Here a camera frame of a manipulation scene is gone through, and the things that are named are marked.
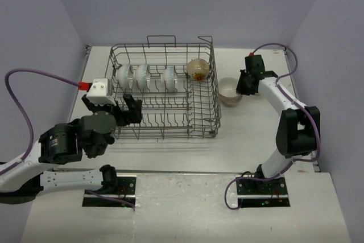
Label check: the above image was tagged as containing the beige floral bowl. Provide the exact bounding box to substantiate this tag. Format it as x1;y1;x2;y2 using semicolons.
187;58;210;82
219;94;242;107
218;77;238;99

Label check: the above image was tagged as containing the beige floral bowl front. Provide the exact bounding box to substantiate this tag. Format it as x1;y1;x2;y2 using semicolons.
219;94;242;107

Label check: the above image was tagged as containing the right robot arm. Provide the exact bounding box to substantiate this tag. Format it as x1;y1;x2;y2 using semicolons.
236;53;321;193

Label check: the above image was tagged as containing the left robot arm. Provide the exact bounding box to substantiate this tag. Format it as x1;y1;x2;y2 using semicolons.
1;94;142;205

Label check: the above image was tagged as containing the white blue-striped bowl left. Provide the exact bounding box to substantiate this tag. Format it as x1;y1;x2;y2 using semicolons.
115;64;134;89

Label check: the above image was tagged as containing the white blue-striped bowl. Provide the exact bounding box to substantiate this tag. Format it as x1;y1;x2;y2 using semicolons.
115;64;134;89
134;64;151;89
161;65;177;92

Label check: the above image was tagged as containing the white blue-striped bowl middle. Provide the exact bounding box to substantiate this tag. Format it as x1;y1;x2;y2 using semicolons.
134;64;151;89

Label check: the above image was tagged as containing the white blue-striped bowl right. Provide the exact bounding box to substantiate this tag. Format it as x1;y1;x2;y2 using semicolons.
161;65;177;92

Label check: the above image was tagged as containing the beige floral bowl back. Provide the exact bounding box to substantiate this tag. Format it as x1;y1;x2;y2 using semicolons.
187;58;210;82

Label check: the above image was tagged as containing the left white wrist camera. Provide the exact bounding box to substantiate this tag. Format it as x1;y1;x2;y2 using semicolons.
86;78;116;106

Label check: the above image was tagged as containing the grey wire dish rack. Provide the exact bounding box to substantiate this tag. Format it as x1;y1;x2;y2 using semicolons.
105;35;221;139

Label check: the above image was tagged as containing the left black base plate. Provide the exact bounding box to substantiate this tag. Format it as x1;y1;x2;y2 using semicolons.
82;173;137;208

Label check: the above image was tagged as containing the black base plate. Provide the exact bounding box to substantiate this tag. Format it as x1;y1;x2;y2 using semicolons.
235;177;290;208
82;173;137;208

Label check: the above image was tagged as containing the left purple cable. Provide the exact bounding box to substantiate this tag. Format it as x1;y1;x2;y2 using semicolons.
0;68;136;212

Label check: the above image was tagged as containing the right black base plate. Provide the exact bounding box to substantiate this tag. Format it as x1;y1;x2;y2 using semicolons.
235;177;290;208

